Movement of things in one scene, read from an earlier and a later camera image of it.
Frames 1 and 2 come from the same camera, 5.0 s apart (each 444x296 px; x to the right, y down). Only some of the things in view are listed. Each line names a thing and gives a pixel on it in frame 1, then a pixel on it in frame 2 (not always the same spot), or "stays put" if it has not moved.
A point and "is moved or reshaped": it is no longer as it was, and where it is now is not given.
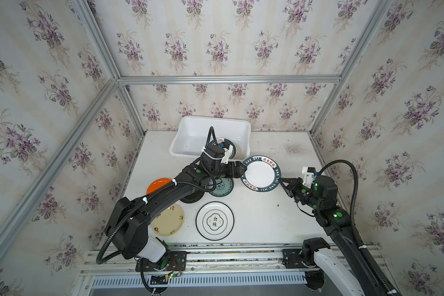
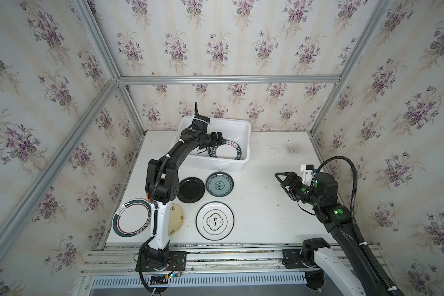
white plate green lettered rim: (262, 174) is moved or reshaped
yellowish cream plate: (169, 222) stays put
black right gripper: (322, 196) stays put
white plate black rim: (214, 221) stays put
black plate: (195, 197) stays put
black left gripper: (238, 173) → (214, 142)
